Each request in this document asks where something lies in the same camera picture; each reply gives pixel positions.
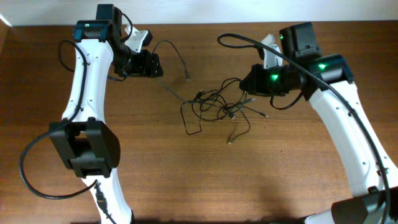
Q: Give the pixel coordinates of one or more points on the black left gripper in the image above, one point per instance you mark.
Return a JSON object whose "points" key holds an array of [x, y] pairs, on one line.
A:
{"points": [[148, 64]]}

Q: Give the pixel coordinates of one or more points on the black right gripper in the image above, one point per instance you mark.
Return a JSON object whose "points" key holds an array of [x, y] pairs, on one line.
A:
{"points": [[257, 86]]}

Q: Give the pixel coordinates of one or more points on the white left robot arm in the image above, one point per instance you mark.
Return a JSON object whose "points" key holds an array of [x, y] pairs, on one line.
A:
{"points": [[85, 144]]}

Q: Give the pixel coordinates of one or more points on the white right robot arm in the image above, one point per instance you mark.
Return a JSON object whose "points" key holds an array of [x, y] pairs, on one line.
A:
{"points": [[327, 83]]}

